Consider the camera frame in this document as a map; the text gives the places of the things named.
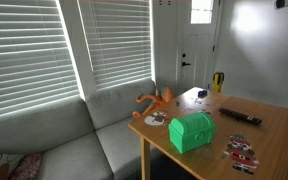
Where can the green treasure chest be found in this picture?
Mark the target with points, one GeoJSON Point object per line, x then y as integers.
{"type": "Point", "coordinates": [190, 133]}

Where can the black door deadbolt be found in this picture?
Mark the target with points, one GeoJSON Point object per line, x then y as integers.
{"type": "Point", "coordinates": [184, 55]}

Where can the yellow black stand post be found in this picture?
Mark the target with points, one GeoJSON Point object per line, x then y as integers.
{"type": "Point", "coordinates": [218, 83]}

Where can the orange octopus toy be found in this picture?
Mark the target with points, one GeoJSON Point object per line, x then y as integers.
{"type": "Point", "coordinates": [166, 94]}

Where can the red white puzzle toy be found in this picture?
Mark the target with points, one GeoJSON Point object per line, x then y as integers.
{"type": "Point", "coordinates": [241, 155]}

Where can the grey sectional sofa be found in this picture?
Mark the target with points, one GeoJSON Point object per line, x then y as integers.
{"type": "Point", "coordinates": [67, 150]}

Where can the white entry door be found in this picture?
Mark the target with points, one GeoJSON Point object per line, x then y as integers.
{"type": "Point", "coordinates": [197, 50]}

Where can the white snowman sticker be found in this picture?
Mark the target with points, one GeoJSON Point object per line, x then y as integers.
{"type": "Point", "coordinates": [152, 120]}

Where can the wide white window blind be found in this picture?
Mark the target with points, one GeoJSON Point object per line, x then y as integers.
{"type": "Point", "coordinates": [24, 50]}

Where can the wooden table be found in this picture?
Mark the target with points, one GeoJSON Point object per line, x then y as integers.
{"type": "Point", "coordinates": [267, 140]}

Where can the black remote controller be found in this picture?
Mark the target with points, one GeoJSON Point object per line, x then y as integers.
{"type": "Point", "coordinates": [240, 116]}

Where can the reddish patterned throw pillow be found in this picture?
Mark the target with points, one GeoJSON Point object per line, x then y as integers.
{"type": "Point", "coordinates": [27, 166]}

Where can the narrow white window blind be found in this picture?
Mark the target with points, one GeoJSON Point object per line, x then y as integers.
{"type": "Point", "coordinates": [117, 40]}

